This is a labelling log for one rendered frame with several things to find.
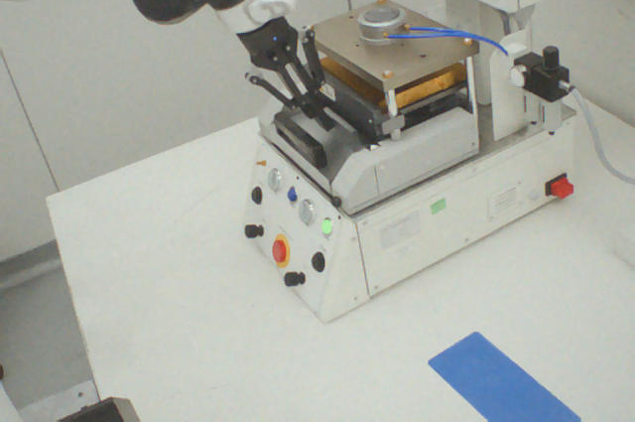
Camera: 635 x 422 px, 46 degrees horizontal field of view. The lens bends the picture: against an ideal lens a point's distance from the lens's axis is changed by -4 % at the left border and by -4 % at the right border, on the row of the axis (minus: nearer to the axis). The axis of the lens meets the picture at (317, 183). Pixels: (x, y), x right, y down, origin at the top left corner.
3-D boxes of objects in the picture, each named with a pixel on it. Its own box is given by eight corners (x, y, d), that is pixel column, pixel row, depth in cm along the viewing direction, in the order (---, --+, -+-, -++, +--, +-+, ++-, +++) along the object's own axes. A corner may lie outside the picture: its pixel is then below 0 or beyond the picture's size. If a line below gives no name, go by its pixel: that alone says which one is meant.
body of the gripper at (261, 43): (266, -6, 117) (295, 39, 123) (223, 29, 116) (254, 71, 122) (288, 6, 111) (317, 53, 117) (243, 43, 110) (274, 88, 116)
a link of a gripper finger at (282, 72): (278, 52, 116) (270, 58, 115) (311, 104, 123) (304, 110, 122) (266, 45, 119) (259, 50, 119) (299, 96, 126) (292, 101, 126)
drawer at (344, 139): (408, 85, 148) (404, 49, 143) (480, 129, 131) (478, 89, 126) (272, 144, 138) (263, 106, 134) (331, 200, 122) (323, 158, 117)
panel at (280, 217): (244, 228, 149) (262, 139, 142) (318, 317, 126) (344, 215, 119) (235, 229, 148) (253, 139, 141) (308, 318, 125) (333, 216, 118)
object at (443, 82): (399, 49, 142) (393, 0, 136) (473, 89, 125) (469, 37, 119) (317, 80, 136) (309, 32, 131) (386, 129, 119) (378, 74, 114)
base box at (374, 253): (462, 124, 167) (456, 53, 158) (585, 202, 139) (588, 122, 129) (241, 225, 151) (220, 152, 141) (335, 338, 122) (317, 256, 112)
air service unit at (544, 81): (520, 105, 127) (516, 25, 119) (581, 140, 116) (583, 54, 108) (495, 117, 125) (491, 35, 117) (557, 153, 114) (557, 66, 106)
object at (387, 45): (419, 31, 146) (411, -33, 139) (528, 87, 122) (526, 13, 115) (308, 75, 139) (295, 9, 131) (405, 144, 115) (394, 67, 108)
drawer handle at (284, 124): (286, 129, 134) (282, 109, 132) (327, 165, 123) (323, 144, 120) (276, 133, 134) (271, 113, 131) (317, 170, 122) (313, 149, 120)
